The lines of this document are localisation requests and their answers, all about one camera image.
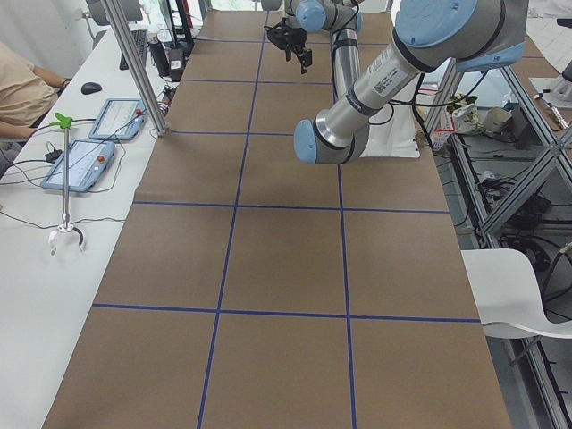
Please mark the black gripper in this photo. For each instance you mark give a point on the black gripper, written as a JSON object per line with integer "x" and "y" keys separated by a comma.
{"x": 290, "y": 41}

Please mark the silver reacher grabber green handle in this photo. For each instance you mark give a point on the silver reacher grabber green handle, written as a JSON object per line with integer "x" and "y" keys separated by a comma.
{"x": 65, "y": 123}

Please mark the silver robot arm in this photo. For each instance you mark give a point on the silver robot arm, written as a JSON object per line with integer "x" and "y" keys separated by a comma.
{"x": 341, "y": 20}
{"x": 478, "y": 35}

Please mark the black water bottle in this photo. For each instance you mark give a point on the black water bottle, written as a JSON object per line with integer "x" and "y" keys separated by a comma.
{"x": 159, "y": 56}

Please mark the white plastic bag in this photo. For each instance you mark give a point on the white plastic bag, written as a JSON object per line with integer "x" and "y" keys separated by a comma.
{"x": 464, "y": 115}

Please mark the far blue teach pendant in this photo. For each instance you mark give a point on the far blue teach pendant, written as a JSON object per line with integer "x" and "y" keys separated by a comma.
{"x": 119, "y": 118}

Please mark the blue teach pendant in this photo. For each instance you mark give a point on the blue teach pendant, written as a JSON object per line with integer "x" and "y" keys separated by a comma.
{"x": 119, "y": 118}
{"x": 88, "y": 159}

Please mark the black computer mouse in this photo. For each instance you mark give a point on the black computer mouse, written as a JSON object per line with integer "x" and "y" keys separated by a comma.
{"x": 89, "y": 88}

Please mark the near blue teach pendant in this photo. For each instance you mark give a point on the near blue teach pendant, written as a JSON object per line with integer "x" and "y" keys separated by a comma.
{"x": 88, "y": 159}

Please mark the person in beige shirt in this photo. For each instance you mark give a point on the person in beige shirt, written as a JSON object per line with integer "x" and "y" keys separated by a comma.
{"x": 28, "y": 92}

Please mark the white chair seat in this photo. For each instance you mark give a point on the white chair seat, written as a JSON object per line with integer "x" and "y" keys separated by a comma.
{"x": 507, "y": 295}

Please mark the white camera pole with base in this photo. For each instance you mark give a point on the white camera pole with base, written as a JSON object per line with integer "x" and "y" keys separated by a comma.
{"x": 392, "y": 133}

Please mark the aluminium frame post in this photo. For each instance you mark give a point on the aluminium frame post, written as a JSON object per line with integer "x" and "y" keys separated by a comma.
{"x": 118, "y": 22}

